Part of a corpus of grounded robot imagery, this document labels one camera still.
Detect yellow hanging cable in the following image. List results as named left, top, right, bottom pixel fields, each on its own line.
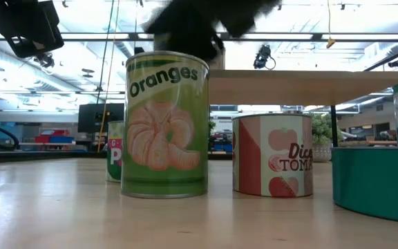
left=97, top=0, right=120, bottom=153

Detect black overhead camera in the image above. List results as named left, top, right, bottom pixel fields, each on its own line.
left=253, top=44, right=276, bottom=71

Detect oranges label green tin can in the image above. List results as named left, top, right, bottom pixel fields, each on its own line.
left=120, top=50, right=210, bottom=200

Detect leafy green background plant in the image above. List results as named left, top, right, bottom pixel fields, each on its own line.
left=208, top=120, right=217, bottom=143

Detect green peas label tin can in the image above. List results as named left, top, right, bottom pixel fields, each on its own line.
left=106, top=120, right=124, bottom=183

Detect blue storage bin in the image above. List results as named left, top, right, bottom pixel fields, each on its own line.
left=49, top=136, right=75, bottom=144

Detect diced tomatoes label tin can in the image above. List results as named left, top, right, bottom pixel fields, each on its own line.
left=231, top=113, right=314, bottom=199

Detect yellow hanging tag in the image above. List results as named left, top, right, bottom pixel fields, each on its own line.
left=325, top=0, right=337, bottom=49

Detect red storage bin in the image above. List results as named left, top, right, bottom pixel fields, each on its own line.
left=35, top=129, right=70, bottom=144

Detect black ceiling track lights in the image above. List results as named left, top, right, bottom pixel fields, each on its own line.
left=32, top=51, right=55, bottom=69

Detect black monitor on stand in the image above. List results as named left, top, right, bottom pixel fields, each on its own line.
left=77, top=102, right=126, bottom=134

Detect green hanging cable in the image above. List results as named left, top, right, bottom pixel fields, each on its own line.
left=96, top=0, right=116, bottom=104

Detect teal label tin can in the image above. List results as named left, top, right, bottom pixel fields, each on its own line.
left=331, top=147, right=398, bottom=225

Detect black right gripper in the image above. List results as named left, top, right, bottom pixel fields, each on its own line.
left=143, top=0, right=283, bottom=60

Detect black aluminium rig frame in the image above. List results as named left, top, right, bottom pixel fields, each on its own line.
left=0, top=32, right=398, bottom=43

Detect small green potted plant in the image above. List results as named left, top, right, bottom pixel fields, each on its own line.
left=310, top=113, right=340, bottom=163

